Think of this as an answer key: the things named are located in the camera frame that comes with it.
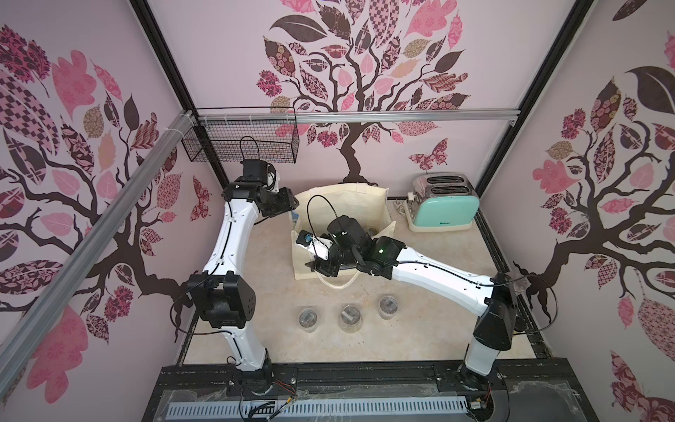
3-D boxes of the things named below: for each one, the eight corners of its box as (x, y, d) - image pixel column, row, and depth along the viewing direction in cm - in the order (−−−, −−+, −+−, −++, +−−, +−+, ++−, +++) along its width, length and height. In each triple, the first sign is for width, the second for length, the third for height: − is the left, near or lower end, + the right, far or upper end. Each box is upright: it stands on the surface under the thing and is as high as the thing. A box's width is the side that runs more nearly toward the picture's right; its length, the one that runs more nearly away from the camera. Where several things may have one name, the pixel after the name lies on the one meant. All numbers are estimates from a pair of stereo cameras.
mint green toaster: (409, 235, 109) (419, 205, 95) (403, 204, 121) (410, 173, 107) (469, 235, 109) (487, 205, 95) (457, 204, 121) (471, 173, 107)
